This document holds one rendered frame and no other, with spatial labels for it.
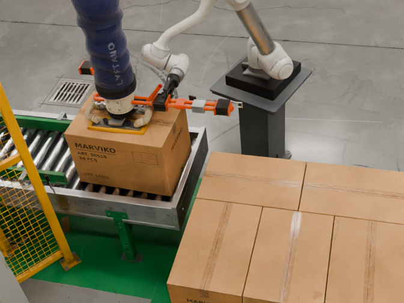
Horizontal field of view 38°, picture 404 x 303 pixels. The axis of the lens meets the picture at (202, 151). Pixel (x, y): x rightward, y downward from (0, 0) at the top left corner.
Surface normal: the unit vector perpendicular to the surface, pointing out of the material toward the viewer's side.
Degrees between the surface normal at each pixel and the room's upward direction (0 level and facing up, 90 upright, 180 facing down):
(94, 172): 90
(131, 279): 0
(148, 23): 0
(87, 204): 90
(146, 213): 90
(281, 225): 0
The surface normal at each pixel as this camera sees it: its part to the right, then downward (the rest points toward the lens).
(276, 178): -0.10, -0.72
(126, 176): -0.29, 0.68
